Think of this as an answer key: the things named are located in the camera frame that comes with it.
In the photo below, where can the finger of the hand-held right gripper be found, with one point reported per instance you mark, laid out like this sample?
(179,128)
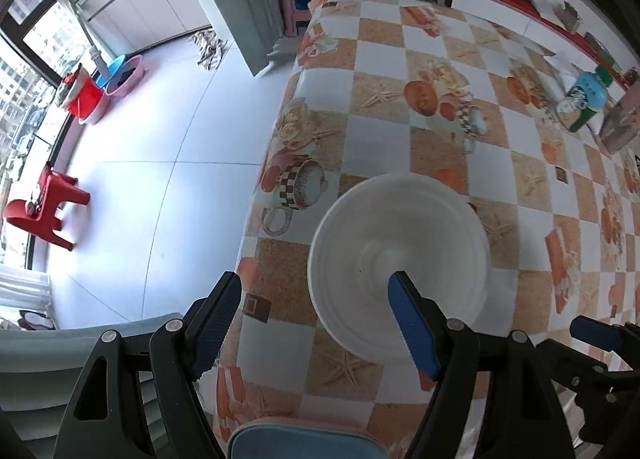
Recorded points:
(580,369)
(595,331)

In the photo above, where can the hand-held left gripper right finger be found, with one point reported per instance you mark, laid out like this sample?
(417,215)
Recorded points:
(412,324)

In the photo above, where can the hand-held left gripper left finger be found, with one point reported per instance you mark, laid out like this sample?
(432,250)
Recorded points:
(215,324)

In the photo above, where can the white bowl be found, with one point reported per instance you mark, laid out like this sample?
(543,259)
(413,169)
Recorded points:
(400,229)

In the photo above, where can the blue rectangular plate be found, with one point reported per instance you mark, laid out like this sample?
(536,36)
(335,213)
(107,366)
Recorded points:
(300,444)

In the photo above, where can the grey-green chair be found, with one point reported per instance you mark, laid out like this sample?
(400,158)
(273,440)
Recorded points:
(45,364)

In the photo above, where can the white curtain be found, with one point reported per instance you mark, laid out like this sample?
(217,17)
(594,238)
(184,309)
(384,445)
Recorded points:
(25,289)

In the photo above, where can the red plastic stool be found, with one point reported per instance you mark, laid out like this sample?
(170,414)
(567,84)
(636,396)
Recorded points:
(45,219)

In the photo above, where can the grey pouch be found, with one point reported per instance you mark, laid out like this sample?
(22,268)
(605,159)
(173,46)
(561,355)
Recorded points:
(620,131)

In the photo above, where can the bottle with green cap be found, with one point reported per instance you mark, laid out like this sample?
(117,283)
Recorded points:
(587,99)

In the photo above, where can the red bucket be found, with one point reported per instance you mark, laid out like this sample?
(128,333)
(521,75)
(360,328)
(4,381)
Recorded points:
(87,101)

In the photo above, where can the checkered printed tablecloth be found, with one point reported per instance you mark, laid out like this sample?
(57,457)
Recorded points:
(380,69)

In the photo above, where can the pink basin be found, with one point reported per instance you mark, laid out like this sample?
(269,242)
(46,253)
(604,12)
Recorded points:
(137,75)

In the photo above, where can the white tissue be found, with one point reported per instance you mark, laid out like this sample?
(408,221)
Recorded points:
(560,64)

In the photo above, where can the floor rag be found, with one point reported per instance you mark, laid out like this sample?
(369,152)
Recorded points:
(210,51)

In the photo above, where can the blue basin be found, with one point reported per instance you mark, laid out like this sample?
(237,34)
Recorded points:
(112,68)

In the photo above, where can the white mop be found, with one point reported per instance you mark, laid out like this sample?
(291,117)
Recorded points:
(95,51)

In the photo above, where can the brown box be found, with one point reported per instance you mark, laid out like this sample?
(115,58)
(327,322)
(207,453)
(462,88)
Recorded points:
(570,16)

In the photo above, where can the white sideboard with red top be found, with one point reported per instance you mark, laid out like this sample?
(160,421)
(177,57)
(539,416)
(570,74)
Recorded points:
(500,9)

